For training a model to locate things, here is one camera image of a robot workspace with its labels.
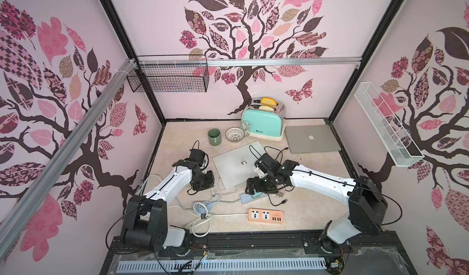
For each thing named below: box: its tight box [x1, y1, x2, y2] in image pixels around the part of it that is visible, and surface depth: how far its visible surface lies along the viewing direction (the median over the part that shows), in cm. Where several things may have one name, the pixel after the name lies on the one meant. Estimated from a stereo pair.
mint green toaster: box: [241, 97, 287, 142], surface depth 105 cm
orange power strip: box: [247, 207, 284, 224], surface depth 81 cm
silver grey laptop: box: [283, 124, 342, 154], surface depth 113 cm
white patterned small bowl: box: [225, 127, 245, 143], surface depth 112 cm
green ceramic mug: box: [207, 128, 222, 147], surface depth 109 cm
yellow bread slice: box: [260, 97, 278, 107], surface depth 107 cm
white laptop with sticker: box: [211, 141, 266, 190], surface depth 99 cm
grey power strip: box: [239, 193, 267, 205], surface depth 87 cm
